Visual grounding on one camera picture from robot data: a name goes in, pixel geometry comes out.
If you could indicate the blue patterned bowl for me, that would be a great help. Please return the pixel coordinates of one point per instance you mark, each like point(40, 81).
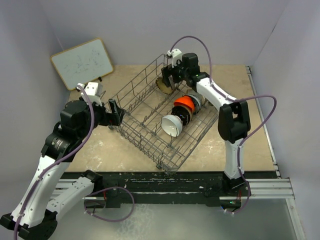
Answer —
point(198, 101)

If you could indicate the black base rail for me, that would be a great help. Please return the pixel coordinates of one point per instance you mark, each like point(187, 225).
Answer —
point(209, 188)

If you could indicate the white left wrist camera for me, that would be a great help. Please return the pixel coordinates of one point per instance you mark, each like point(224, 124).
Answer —
point(93, 90)

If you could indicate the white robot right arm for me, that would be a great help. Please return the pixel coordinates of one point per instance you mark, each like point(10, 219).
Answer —
point(233, 114)

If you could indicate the orange bowl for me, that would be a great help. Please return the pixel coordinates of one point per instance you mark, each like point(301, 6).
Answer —
point(185, 101)

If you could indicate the brown glazed bowl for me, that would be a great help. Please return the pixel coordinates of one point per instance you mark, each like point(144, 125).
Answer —
point(163, 88)

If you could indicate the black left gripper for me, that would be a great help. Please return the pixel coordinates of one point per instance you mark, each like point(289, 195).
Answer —
point(115, 118)

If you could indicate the white bowl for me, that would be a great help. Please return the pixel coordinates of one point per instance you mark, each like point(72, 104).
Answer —
point(172, 125)

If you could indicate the black glossy bowl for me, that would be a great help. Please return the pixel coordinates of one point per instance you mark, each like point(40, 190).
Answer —
point(183, 113)

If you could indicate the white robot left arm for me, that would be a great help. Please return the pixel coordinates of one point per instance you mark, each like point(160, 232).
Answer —
point(37, 215)

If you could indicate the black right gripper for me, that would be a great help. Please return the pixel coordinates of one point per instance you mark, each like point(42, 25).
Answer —
point(167, 72)

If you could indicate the grey wire dish rack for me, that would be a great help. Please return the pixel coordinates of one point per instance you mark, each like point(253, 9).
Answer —
point(145, 106)

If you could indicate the yellow framed whiteboard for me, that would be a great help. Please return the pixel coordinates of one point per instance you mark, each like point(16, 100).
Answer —
point(83, 63)

